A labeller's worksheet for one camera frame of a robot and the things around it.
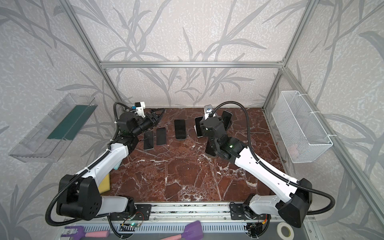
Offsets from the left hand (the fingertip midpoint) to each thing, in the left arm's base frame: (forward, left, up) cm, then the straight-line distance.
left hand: (166, 108), depth 76 cm
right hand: (-4, -23, +1) cm, 23 cm away
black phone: (+3, +10, -31) cm, 32 cm away
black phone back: (+3, -5, -24) cm, 24 cm away
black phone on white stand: (+6, -16, -24) cm, 29 cm away
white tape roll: (-48, -55, -30) cm, 79 cm away
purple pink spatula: (-49, -15, -30) cm, 60 cm away
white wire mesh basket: (-15, -61, +4) cm, 63 cm away
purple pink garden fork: (-51, +37, -32) cm, 71 cm away
